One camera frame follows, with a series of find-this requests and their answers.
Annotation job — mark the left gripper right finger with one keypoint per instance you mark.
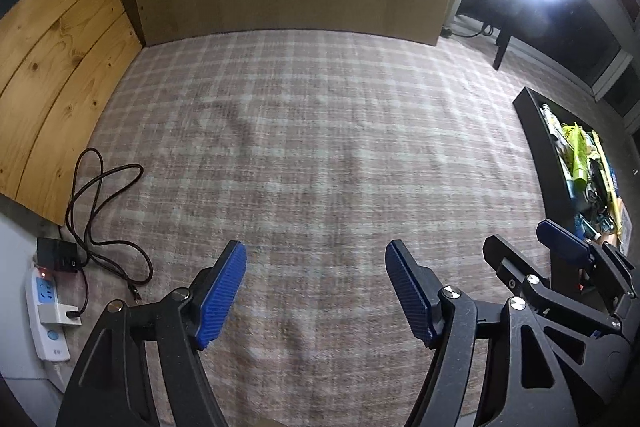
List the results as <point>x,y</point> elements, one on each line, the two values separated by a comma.
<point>417,289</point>

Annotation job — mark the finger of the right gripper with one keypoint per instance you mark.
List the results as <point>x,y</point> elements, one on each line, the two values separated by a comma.
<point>563,243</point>
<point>511,266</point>

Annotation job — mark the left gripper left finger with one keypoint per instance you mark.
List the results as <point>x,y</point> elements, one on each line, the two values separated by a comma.
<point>212,294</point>

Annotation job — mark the black storage tray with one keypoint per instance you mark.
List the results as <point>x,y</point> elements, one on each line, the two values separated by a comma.
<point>584,213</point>

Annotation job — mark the lime green tube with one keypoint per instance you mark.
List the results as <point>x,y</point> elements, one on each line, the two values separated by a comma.
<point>578,155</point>

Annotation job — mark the white power strip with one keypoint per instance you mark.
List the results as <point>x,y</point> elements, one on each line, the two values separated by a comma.
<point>48,318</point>

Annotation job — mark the black light stand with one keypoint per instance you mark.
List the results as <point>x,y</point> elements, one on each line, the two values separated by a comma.
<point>510,15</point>

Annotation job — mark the pine wood board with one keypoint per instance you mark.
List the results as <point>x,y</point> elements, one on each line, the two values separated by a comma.
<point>61,61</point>

